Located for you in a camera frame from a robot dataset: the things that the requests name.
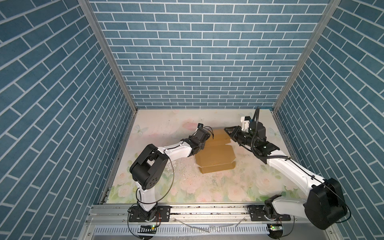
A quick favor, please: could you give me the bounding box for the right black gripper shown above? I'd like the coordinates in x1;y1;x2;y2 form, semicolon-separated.
224;125;257;149

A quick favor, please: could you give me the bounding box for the brown cardboard box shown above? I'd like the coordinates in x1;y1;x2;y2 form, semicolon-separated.
195;129;236;174

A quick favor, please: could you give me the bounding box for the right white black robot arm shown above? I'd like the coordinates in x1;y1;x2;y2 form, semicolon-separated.
224;126;352;230

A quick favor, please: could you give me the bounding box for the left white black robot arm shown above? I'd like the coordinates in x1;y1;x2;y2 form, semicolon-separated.
129;124;214;213

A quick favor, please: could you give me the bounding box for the right green circuit board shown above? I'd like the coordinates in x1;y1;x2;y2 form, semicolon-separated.
268;224;284;232

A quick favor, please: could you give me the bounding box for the green circuit board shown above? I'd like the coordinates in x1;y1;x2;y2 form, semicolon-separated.
138;225;158;236
268;224;284;232

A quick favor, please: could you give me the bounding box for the left green circuit board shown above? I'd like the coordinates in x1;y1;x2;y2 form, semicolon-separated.
138;225;158;236

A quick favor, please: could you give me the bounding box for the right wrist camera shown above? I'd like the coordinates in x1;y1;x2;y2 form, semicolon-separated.
241;116;254;133

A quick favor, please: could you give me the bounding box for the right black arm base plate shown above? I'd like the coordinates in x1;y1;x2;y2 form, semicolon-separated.
246;205;291;222

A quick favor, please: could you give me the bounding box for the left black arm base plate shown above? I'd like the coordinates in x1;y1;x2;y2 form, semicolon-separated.
129;205;171;223

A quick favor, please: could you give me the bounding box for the aluminium front rail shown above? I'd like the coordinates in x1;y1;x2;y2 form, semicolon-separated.
79;203;342;240

